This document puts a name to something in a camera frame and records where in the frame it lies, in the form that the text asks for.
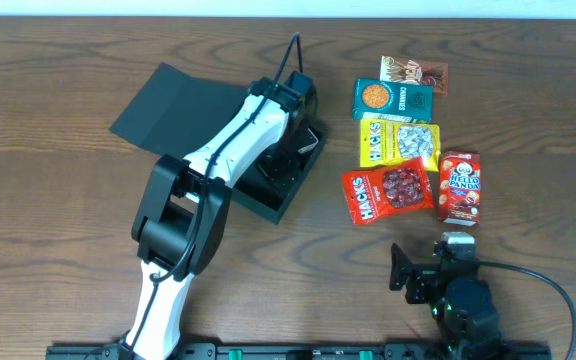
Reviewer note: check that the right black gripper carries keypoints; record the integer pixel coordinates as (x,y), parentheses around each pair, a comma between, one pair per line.
(423,276)

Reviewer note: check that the teal cookie box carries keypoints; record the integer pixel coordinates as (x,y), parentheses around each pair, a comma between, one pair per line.
(376,99)

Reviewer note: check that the red Hacks candy bag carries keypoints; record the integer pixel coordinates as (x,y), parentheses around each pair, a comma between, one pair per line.
(385,191)

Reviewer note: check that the yellow Hacks candy bag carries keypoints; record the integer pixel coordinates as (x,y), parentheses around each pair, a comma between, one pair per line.
(385,143)

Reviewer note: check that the black gift box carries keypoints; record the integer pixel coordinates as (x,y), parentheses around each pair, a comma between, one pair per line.
(174,113)

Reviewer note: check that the brown Pocky snack box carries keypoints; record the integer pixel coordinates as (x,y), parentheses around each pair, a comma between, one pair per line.
(416,72)

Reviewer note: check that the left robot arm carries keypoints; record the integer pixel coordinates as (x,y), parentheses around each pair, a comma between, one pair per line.
(217,144)

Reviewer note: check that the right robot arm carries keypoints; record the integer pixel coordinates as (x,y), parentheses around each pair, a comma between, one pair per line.
(460,302)

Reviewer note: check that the red Hello Panda box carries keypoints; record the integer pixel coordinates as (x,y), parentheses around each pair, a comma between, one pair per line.
(460,188)

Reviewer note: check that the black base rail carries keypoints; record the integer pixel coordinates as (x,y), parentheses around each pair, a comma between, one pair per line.
(209,351)

